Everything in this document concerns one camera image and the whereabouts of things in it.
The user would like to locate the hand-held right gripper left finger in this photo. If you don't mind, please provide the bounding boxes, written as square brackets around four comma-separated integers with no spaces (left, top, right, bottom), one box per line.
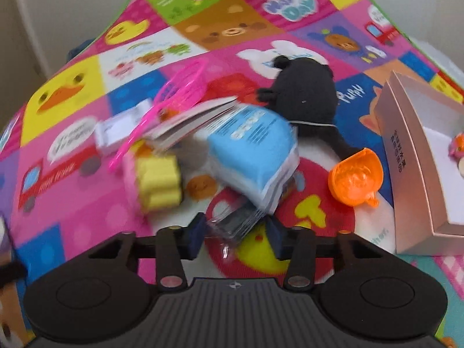
[67,213,207,294]

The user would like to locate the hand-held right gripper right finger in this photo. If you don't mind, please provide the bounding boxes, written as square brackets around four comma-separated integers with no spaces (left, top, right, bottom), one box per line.
[266,215,396,292]

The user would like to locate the yellow and pink toy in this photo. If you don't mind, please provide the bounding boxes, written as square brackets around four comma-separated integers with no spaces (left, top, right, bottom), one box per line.
[123,145,182,214]

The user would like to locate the blue and white tissue packet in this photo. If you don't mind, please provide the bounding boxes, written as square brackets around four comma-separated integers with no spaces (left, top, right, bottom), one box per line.
[206,103,301,243]

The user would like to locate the orange plastic capsule half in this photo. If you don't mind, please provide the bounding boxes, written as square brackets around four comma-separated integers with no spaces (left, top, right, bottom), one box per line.
[328,147,384,209]

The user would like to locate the white booklet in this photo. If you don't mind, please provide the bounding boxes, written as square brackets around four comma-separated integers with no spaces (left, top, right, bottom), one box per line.
[145,96,242,153]

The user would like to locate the white battery charger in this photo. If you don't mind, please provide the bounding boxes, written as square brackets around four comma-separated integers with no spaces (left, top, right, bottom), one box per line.
[95,99,155,156]

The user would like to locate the pink cardboard box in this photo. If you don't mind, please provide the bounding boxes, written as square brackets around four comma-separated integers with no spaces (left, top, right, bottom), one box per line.
[373,70,464,255]

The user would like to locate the pink plastic scoop net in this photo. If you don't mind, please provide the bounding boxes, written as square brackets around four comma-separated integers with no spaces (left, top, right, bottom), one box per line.
[109,60,209,173]

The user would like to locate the black plush toy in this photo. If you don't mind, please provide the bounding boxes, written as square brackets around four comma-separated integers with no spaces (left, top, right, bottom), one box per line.
[255,55,363,160]

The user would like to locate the colourful cartoon play mat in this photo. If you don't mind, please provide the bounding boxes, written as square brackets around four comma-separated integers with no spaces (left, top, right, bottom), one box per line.
[0,0,464,348]

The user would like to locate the pink round toy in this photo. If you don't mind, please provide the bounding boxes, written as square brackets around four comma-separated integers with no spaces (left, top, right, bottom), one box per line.
[447,136,464,160]

